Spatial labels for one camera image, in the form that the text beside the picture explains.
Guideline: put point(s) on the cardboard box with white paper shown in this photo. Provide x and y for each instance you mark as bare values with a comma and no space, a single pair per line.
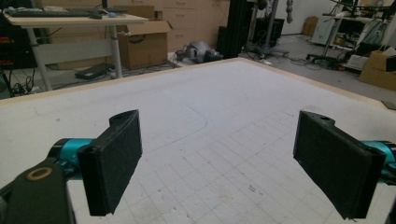
375,71

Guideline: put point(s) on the flat black device on floor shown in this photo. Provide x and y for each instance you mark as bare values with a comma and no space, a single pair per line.
93,71

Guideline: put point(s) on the black keyboard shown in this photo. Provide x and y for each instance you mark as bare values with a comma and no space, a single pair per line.
46,13

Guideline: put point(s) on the grey machine on floor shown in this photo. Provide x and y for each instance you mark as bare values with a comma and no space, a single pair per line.
200,51

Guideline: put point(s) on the grey metal stand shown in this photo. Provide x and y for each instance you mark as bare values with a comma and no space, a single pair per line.
270,31

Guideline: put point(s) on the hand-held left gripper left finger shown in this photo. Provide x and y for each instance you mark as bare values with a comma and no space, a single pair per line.
109,168

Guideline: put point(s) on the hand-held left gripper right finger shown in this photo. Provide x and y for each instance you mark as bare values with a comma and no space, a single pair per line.
336,165

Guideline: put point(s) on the small brown cardboard box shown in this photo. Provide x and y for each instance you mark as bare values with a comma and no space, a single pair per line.
310,26

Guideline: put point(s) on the blue computer mouse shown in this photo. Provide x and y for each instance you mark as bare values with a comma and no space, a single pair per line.
112,14

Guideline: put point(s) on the large open cardboard box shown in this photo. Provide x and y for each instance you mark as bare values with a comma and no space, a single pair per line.
146,49

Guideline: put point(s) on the white equipment cart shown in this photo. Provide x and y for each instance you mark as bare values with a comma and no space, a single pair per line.
323,29

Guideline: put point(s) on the black metal column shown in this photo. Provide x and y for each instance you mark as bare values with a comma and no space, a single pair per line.
238,28

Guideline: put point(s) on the black equipment rack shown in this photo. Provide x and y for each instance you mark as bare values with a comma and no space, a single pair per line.
14,40

